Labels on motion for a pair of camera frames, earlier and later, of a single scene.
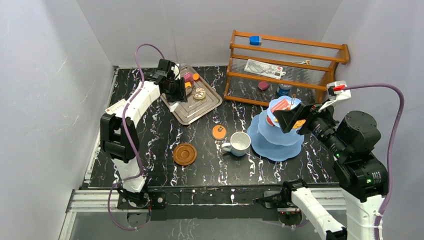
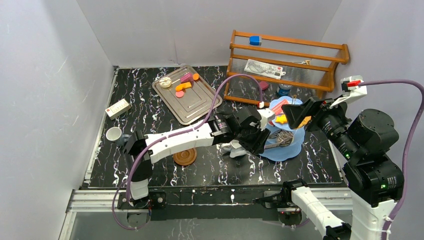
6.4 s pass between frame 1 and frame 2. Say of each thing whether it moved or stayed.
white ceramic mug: stayed
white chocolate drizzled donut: moved
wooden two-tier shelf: stayed
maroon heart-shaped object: stayed
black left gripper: moved
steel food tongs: moved
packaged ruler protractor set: stayed
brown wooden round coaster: stayed
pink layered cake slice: stayed
